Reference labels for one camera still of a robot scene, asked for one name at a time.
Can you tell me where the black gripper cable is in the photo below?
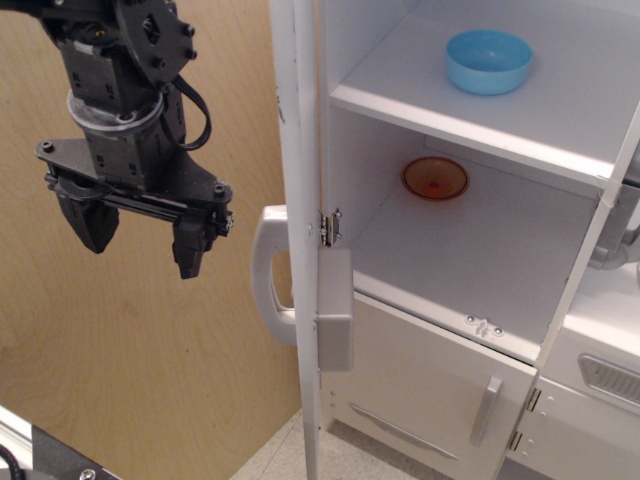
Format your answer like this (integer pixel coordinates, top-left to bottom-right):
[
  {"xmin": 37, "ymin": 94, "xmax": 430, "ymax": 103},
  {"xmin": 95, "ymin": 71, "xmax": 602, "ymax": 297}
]
[{"xmin": 172, "ymin": 74, "xmax": 212, "ymax": 152}]

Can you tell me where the white toy oven unit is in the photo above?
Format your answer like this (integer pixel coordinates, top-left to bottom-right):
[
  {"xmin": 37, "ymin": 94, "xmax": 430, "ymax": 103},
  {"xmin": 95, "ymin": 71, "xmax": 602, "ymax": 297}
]
[{"xmin": 499, "ymin": 264, "xmax": 639, "ymax": 479}]

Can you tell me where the white fridge door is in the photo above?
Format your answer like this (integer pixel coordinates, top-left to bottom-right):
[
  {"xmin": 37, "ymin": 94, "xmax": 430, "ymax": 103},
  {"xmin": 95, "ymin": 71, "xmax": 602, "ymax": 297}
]
[
  {"xmin": 270, "ymin": 1, "xmax": 320, "ymax": 479},
  {"xmin": 321, "ymin": 294, "xmax": 536, "ymax": 479}
]

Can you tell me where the metal upper door hinge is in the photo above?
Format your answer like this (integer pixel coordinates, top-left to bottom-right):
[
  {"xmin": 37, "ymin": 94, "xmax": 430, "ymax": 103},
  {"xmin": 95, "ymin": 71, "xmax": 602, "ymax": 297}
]
[{"xmin": 318, "ymin": 208, "xmax": 342, "ymax": 248}]

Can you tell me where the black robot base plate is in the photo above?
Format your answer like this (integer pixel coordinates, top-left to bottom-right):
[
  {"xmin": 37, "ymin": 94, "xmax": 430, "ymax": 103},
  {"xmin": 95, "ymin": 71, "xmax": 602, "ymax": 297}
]
[{"xmin": 1, "ymin": 406, "xmax": 119, "ymax": 480}]

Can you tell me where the silver door handle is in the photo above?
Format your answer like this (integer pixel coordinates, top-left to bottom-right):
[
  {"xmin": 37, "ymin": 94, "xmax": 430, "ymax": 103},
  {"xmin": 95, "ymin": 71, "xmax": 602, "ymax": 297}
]
[
  {"xmin": 251, "ymin": 205, "xmax": 297, "ymax": 345},
  {"xmin": 469, "ymin": 376, "xmax": 502, "ymax": 447}
]

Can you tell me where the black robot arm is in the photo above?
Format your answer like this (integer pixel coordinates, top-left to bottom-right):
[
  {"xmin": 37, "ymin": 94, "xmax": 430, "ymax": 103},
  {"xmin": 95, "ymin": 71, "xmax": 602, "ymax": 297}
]
[{"xmin": 1, "ymin": 1, "xmax": 233, "ymax": 279}]

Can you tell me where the white toy fridge cabinet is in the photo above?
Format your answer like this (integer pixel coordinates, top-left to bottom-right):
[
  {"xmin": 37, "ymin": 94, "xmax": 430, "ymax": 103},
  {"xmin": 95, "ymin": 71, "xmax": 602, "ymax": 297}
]
[{"xmin": 318, "ymin": 1, "xmax": 639, "ymax": 379}]

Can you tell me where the silver oven vent panel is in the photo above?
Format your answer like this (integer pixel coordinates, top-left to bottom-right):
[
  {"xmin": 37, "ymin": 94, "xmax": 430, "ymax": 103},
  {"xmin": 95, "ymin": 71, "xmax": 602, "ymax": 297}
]
[{"xmin": 578, "ymin": 354, "xmax": 639, "ymax": 405}]

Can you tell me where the brass lower door hinge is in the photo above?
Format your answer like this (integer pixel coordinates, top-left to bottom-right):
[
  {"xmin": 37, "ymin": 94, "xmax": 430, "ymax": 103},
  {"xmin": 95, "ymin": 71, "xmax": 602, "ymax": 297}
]
[
  {"xmin": 526, "ymin": 388, "xmax": 541, "ymax": 412},
  {"xmin": 508, "ymin": 431, "xmax": 522, "ymax": 451}
]

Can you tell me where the silver lower door handle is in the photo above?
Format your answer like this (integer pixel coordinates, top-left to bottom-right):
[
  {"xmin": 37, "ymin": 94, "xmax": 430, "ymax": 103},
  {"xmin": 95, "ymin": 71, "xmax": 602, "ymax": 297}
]
[{"xmin": 469, "ymin": 376, "xmax": 502, "ymax": 447}]

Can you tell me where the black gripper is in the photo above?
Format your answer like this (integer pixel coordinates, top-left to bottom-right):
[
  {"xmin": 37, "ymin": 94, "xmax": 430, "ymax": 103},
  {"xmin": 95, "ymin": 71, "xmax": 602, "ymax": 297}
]
[{"xmin": 35, "ymin": 92, "xmax": 233, "ymax": 279}]

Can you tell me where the silver upper door handle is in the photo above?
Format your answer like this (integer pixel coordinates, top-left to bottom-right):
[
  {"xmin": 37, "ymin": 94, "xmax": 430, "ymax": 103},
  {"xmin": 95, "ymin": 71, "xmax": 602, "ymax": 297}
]
[{"xmin": 251, "ymin": 205, "xmax": 297, "ymax": 345}]

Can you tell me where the orange plastic bowl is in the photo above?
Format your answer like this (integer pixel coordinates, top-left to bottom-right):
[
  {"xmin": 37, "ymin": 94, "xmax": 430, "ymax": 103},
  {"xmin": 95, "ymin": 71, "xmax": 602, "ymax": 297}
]
[{"xmin": 401, "ymin": 156, "xmax": 470, "ymax": 201}]

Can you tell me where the white magnetic door catch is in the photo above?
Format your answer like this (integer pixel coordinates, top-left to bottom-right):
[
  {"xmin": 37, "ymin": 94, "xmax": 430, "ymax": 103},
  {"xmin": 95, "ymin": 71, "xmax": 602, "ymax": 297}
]
[{"xmin": 465, "ymin": 315, "xmax": 505, "ymax": 338}]

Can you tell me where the blue plastic bowl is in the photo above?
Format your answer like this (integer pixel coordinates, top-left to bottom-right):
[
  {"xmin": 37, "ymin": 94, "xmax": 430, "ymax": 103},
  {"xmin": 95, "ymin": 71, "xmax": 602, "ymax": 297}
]
[{"xmin": 446, "ymin": 30, "xmax": 534, "ymax": 96}]

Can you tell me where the black braided cable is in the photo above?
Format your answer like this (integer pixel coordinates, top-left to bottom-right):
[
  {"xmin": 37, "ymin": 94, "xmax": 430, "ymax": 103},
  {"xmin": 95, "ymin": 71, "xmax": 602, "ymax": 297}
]
[{"xmin": 0, "ymin": 442, "xmax": 26, "ymax": 480}]

